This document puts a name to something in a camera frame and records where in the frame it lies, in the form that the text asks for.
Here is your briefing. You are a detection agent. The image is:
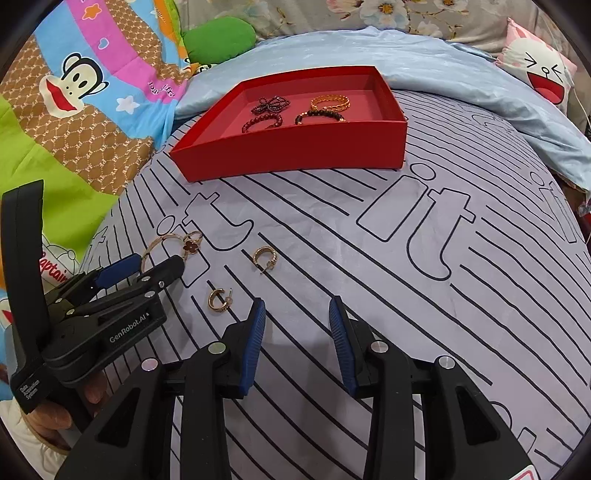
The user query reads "cartoon monkey blanket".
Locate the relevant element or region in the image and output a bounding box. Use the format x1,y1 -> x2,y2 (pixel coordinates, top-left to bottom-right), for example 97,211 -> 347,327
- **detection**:
0,0 -> 192,402

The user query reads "pink rabbit cushion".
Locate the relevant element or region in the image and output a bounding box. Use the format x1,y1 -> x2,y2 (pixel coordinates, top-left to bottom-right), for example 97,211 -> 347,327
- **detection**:
496,17 -> 579,112

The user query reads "red bead bracelet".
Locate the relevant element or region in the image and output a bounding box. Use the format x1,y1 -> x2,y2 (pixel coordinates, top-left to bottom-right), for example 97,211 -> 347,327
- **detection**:
241,114 -> 283,134

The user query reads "person's left hand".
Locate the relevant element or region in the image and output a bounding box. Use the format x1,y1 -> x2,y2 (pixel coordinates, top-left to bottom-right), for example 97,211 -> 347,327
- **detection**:
21,369 -> 112,453

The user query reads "red cardboard box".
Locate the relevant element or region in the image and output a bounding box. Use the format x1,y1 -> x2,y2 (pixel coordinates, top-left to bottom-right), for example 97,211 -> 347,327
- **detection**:
168,66 -> 408,184

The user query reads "gold hoop earring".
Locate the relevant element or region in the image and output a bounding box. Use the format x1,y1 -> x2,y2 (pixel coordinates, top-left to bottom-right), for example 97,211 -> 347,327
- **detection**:
252,248 -> 280,276
209,287 -> 233,315

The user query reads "floral grey bed cover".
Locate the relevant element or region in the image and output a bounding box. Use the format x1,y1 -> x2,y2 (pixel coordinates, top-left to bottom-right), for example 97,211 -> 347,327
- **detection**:
178,0 -> 522,54

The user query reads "light blue blanket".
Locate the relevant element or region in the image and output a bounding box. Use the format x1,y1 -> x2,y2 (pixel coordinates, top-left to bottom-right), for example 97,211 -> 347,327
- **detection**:
175,26 -> 591,195

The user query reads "green pillow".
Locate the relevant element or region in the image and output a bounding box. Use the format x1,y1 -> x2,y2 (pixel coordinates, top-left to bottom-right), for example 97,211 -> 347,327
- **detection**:
182,18 -> 256,64

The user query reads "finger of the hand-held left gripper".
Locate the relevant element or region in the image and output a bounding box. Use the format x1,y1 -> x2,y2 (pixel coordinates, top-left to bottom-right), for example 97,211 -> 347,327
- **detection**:
51,255 -> 186,324
58,253 -> 143,303

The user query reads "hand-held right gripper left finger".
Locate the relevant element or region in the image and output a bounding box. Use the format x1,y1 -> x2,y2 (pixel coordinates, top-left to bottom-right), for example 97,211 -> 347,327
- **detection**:
55,298 -> 267,480

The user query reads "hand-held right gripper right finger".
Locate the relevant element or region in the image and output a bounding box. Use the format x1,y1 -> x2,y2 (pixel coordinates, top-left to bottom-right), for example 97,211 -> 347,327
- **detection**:
329,298 -> 532,480

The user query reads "dark garnet bead bracelet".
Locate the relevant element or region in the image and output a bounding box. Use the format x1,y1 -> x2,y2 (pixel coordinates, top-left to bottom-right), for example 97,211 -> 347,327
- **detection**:
252,96 -> 291,116

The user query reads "thin rose gold bangle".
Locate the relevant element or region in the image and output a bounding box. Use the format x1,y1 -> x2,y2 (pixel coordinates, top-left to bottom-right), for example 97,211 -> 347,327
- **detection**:
140,230 -> 205,278

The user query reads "dark brown bead bracelet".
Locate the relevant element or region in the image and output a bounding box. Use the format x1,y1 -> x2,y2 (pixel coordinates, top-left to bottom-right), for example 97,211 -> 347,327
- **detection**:
295,110 -> 346,126

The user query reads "grey striped bed sheet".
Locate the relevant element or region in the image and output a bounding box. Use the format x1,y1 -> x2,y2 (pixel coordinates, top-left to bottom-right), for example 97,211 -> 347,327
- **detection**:
60,88 -> 591,480

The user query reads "gold woven bangle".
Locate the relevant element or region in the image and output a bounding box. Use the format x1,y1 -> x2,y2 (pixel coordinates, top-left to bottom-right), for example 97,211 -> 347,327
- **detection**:
310,93 -> 350,110

